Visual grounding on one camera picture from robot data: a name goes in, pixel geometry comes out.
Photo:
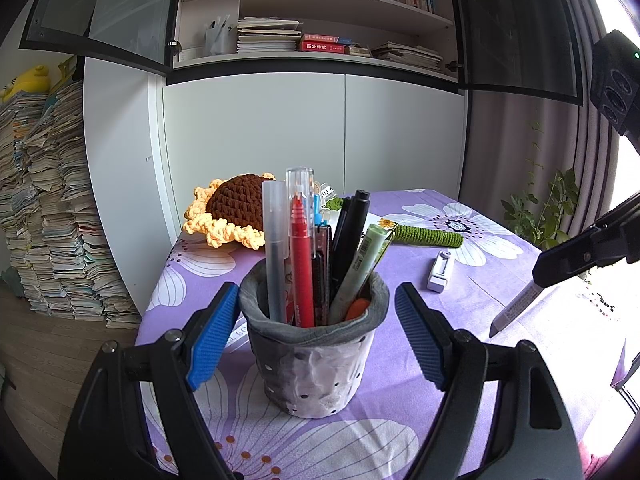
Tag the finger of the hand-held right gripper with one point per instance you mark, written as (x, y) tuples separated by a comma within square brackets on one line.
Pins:
[(575, 260)]

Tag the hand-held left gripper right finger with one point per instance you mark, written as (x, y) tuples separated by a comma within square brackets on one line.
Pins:
[(420, 340)]

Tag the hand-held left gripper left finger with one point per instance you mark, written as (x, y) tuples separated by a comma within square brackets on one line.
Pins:
[(215, 340)]

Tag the silver grey pen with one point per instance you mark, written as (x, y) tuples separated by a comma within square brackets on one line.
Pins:
[(515, 307)]

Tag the light green highlighter pen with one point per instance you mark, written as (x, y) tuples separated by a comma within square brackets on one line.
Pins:
[(357, 270)]

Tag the grey fabric pen cup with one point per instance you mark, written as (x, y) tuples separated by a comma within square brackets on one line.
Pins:
[(310, 375)]

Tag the green potted plant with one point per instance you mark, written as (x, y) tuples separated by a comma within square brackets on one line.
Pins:
[(545, 205)]

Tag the orange plastic item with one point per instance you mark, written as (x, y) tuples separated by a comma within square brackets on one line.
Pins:
[(357, 308)]

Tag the white correction tape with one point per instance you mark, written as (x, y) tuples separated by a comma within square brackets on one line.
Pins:
[(440, 272)]

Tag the purple floral tablecloth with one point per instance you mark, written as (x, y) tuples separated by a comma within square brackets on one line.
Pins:
[(475, 270)]

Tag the grey translucent pen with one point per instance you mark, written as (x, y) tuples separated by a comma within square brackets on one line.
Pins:
[(275, 250)]

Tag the dark patterned pen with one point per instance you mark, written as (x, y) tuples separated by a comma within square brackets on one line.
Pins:
[(321, 280)]

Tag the dark framed glass cabinet door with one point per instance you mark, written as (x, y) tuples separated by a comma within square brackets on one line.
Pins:
[(515, 30), (100, 10)]

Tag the red pen with clear cap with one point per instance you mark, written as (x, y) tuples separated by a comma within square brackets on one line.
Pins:
[(302, 260)]

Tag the white flower tag card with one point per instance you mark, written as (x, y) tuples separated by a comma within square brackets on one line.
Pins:
[(386, 223)]

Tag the black marker pen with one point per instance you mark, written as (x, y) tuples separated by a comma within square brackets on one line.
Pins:
[(357, 220), (341, 225)]

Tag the crochet sunflower with green stem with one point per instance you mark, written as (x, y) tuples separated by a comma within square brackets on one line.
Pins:
[(235, 205)]

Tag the light blue pen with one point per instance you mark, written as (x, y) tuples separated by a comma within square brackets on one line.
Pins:
[(318, 207)]

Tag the person's pink clothing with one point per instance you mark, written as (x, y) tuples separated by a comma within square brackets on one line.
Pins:
[(597, 462)]

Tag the pile of stacked papers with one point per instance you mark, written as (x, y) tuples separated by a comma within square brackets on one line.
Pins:
[(55, 210)]

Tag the stack of magazines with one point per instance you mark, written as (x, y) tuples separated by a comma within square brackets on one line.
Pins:
[(405, 56)]

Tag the white bookshelf cabinet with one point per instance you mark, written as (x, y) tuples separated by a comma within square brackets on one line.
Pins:
[(300, 125)]

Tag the red books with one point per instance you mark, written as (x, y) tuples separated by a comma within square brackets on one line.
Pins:
[(325, 44)]

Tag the clear shelf pen holder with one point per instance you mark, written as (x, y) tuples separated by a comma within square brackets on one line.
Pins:
[(219, 37)]

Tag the stack of white workbooks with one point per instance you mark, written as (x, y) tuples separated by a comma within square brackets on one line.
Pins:
[(270, 35)]

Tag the yellow plush toy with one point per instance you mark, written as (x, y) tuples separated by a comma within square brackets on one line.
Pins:
[(25, 82)]

